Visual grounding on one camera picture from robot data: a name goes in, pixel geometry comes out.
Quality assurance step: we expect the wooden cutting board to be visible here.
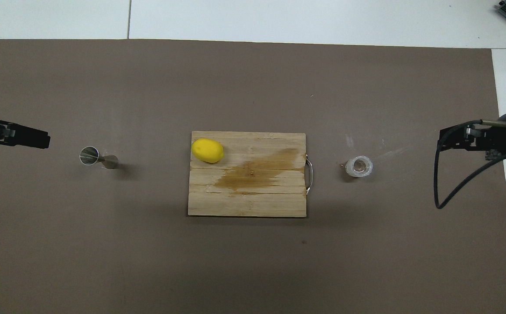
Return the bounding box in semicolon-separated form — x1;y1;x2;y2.
188;131;314;218

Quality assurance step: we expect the steel double jigger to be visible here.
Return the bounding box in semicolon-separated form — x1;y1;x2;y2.
79;146;119;170

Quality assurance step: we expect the yellow lemon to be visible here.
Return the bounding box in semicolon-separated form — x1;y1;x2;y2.
191;138;225;164

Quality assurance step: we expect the small clear plastic cup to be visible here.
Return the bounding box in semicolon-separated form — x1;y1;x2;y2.
345;156;373;178

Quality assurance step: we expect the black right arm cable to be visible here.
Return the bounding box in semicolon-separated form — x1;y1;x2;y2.
435;119;506;209

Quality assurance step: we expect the brown paper table mat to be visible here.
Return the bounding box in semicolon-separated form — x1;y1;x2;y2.
0;38;506;314

